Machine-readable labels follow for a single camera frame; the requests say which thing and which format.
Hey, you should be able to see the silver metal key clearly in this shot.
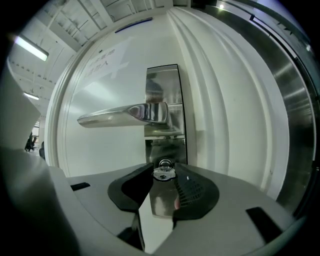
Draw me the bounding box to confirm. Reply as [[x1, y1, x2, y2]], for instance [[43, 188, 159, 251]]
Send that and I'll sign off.
[[152, 158, 177, 183]]

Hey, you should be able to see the black office chair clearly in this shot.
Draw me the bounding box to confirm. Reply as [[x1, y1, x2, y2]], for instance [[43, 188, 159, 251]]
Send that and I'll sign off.
[[24, 131, 39, 153], [39, 140, 47, 161]]

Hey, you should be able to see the silver door lever handle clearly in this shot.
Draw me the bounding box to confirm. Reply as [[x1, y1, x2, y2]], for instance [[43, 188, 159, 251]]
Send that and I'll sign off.
[[76, 101, 176, 131]]

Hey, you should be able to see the long ceiling light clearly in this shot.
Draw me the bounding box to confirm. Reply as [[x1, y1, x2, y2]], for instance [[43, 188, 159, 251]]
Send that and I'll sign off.
[[16, 34, 50, 62], [23, 91, 40, 101]]

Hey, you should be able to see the white door with silver handle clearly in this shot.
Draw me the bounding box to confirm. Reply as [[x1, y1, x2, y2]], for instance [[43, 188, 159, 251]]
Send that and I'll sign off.
[[56, 14, 204, 181]]

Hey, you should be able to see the silver door lock plate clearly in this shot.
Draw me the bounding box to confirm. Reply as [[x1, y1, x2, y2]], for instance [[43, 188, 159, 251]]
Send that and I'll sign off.
[[144, 63, 188, 219]]

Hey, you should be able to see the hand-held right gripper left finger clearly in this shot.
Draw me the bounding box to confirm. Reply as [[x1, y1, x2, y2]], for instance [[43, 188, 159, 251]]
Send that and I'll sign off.
[[48, 162, 155, 251]]

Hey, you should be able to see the white paper door sign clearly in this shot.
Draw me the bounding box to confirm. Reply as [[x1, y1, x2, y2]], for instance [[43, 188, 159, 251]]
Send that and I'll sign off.
[[83, 36, 134, 86]]

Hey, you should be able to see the blue strip sign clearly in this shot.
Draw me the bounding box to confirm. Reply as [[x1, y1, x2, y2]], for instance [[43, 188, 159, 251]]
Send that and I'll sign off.
[[114, 16, 154, 34]]

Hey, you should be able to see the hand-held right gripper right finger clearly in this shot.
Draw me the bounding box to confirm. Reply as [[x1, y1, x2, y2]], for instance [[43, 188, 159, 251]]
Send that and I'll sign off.
[[171, 161, 296, 245]]

